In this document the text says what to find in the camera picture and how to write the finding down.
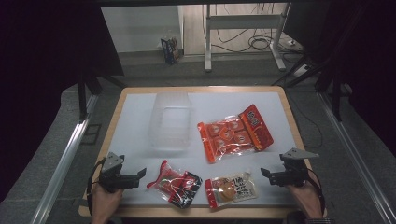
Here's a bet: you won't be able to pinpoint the thin black floor cable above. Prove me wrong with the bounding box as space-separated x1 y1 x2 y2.
290 92 324 149

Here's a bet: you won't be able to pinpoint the clear plastic container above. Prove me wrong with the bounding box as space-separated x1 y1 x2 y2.
148 91 192 152

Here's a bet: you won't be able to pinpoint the aluminium rail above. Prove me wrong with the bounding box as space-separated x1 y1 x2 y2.
317 91 396 224
31 92 100 224

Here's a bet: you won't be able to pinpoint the black cables on floor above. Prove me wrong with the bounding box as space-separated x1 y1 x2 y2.
214 3 283 54

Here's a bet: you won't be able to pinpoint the large orange snack bag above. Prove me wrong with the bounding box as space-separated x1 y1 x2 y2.
197 104 275 164

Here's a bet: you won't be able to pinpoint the white and red cracker packet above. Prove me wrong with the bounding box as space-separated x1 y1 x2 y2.
204 171 259 210

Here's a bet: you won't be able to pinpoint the red and black snack packet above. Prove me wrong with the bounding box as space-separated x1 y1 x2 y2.
146 160 204 210

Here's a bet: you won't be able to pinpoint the white metal desk frame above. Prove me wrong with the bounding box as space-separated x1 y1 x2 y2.
204 3 292 73

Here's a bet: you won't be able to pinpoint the person's left hand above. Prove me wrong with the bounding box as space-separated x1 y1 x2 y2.
90 182 124 224

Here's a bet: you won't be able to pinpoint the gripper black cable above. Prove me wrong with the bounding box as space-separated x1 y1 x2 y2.
306 168 327 216
86 158 107 217

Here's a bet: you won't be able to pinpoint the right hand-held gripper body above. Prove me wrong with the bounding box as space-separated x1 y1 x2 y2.
279 147 320 188

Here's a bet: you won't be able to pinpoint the blue carton box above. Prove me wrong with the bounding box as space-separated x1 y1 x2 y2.
160 36 181 65

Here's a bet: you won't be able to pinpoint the person's right hand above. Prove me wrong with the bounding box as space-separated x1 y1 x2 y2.
284 179 325 220

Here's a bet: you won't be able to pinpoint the white power strip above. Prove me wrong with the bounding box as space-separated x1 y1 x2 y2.
293 63 311 77

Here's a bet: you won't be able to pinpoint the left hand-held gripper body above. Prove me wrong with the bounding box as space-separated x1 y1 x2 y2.
98 151 133 194

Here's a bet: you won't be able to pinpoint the white table mat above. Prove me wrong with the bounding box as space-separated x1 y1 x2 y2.
88 91 316 208

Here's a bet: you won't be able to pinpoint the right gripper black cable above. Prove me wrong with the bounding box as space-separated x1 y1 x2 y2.
306 168 327 216

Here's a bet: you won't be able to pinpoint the white cabinet panel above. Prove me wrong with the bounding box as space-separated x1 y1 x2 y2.
101 5 185 54

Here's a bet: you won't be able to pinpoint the black stand legs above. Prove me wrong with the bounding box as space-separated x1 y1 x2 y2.
77 71 127 123

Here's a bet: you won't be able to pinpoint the black tripod legs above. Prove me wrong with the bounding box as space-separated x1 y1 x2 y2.
271 52 345 122

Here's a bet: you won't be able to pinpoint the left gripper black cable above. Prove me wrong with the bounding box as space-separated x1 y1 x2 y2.
86 158 107 217

